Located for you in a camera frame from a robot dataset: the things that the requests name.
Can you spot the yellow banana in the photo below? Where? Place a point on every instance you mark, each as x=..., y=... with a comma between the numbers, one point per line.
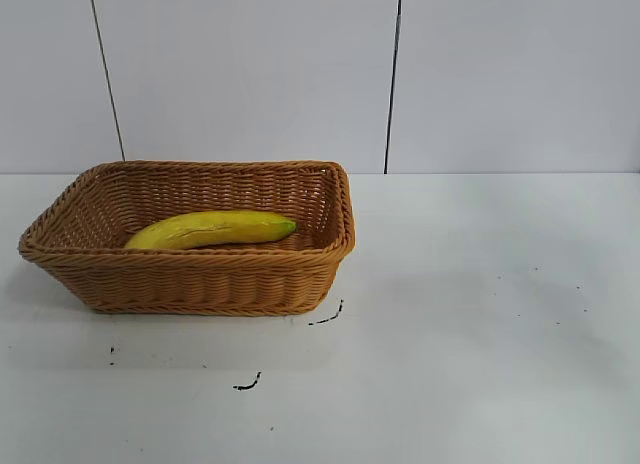
x=215, y=230

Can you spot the brown woven wicker basket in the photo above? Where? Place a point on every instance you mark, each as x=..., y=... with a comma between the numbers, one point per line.
x=200, y=284

